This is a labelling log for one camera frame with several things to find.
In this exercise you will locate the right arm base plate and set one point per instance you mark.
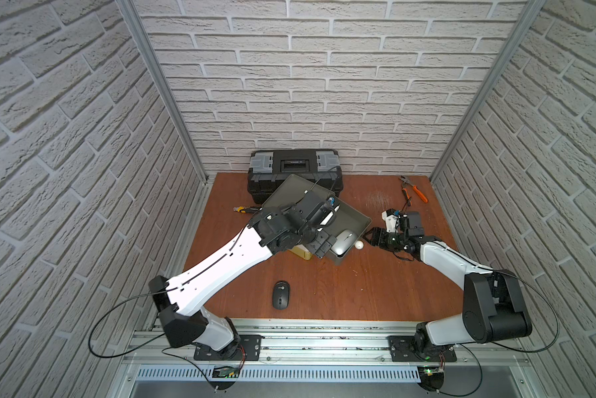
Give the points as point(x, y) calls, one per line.
point(408, 349)

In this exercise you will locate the grey three-drawer storage box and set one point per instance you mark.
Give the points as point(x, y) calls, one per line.
point(337, 219)

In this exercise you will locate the black computer mouse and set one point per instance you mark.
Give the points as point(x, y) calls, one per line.
point(281, 295)

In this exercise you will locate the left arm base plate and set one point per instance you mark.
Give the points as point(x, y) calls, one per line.
point(247, 347)

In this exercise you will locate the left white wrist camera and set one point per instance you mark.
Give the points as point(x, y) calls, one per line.
point(329, 210)

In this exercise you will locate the silver computer mouse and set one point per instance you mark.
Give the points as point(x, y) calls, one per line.
point(344, 241)

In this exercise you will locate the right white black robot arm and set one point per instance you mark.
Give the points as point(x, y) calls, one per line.
point(493, 306)

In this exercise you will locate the orange handled pliers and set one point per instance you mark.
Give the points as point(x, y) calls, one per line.
point(406, 184)

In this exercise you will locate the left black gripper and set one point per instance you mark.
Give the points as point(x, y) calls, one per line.
point(320, 244)

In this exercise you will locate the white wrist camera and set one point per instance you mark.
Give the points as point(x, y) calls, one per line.
point(329, 210)
point(391, 218)

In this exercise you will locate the yellow black utility knife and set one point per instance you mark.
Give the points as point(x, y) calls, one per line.
point(246, 210)

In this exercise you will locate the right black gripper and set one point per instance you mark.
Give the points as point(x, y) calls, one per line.
point(378, 237)

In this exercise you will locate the aluminium front rail frame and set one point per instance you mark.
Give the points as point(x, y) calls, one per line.
point(292, 350)

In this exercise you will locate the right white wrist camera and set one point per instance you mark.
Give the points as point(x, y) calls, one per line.
point(391, 218)

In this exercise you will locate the black plastic toolbox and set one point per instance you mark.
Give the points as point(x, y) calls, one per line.
point(268, 169)

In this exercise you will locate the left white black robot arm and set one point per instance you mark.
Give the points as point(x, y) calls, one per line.
point(180, 299)

